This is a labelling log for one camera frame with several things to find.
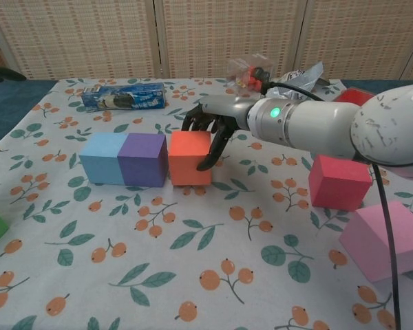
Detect clear plastic toy box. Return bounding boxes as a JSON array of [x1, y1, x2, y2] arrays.
[[226, 54, 275, 94]]

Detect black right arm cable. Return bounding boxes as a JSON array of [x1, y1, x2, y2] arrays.
[[261, 80, 402, 330]]

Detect light blue foam cube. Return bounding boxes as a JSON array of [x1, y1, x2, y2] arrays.
[[78, 132, 129, 186]]

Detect red foam cube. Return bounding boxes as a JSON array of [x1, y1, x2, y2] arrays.
[[308, 154, 373, 211]]

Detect orange foam cube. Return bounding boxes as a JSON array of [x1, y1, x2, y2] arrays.
[[167, 131, 213, 187]]

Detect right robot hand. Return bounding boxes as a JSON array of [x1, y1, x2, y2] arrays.
[[180, 95, 259, 172]]

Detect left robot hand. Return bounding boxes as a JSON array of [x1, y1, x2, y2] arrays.
[[0, 65, 27, 83]]

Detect red ink pad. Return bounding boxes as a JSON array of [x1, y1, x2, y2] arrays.
[[332, 87, 376, 104]]

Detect blue cookie box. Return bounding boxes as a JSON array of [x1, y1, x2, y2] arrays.
[[81, 82, 167, 113]]

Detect woven bamboo folding screen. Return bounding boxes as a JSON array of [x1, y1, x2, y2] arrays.
[[0, 0, 413, 82]]

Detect pink foam cube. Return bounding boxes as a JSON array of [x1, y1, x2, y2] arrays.
[[339, 201, 413, 283]]

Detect silver snack bag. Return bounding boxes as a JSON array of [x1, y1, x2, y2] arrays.
[[266, 61, 324, 102]]

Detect purple foam cube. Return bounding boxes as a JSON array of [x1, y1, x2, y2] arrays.
[[117, 133, 168, 188]]

